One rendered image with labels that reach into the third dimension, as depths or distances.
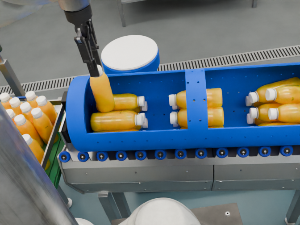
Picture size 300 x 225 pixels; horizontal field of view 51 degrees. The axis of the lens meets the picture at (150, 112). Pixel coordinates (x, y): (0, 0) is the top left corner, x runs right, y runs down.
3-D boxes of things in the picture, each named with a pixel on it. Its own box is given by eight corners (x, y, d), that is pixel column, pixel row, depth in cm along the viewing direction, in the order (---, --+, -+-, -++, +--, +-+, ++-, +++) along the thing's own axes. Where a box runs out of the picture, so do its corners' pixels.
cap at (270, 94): (269, 97, 111) (264, 97, 111) (271, 87, 109) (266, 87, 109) (273, 102, 108) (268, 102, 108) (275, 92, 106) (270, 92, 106)
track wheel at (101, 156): (106, 150, 120) (107, 149, 122) (95, 151, 121) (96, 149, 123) (107, 162, 121) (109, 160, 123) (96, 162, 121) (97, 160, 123)
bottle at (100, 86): (119, 104, 117) (110, 69, 105) (106, 115, 114) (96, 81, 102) (106, 97, 121) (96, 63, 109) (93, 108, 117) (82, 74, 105)
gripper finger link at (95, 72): (94, 57, 99) (94, 59, 98) (100, 75, 104) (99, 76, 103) (85, 58, 99) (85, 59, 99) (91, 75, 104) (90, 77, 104)
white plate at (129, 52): (131, 76, 141) (131, 78, 141) (168, 44, 154) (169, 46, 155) (89, 57, 155) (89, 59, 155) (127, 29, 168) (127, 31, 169)
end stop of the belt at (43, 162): (41, 181, 119) (38, 176, 117) (39, 181, 119) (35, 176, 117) (66, 104, 146) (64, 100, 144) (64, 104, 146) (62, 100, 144)
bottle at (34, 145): (44, 156, 133) (29, 131, 121) (53, 164, 130) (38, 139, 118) (31, 166, 130) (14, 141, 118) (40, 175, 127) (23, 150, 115)
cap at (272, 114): (277, 118, 105) (271, 118, 105) (274, 120, 109) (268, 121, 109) (276, 106, 106) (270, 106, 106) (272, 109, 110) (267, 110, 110)
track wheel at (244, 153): (249, 145, 113) (248, 144, 115) (236, 146, 114) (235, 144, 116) (250, 158, 114) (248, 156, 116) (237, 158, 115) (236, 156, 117)
